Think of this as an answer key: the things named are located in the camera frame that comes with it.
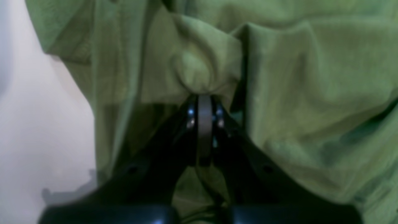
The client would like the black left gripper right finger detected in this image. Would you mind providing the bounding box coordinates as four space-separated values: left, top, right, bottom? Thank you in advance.
213 97 363 224

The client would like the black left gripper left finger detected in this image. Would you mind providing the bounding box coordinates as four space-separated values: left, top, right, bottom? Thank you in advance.
39 95 213 224

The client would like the green t-shirt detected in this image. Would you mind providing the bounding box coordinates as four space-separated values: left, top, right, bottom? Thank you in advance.
26 0 398 224

